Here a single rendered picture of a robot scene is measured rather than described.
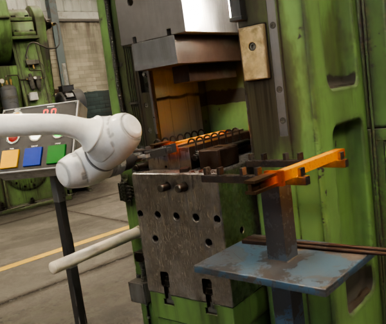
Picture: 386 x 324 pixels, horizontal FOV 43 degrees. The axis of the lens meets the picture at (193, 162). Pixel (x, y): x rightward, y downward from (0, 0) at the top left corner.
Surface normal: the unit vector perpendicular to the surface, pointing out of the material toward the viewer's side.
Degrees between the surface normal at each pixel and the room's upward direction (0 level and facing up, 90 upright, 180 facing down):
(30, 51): 79
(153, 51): 90
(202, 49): 90
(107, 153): 129
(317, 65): 89
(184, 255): 90
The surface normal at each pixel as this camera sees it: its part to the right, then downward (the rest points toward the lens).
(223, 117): -0.62, 0.18
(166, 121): 0.78, -0.01
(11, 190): 0.57, 0.04
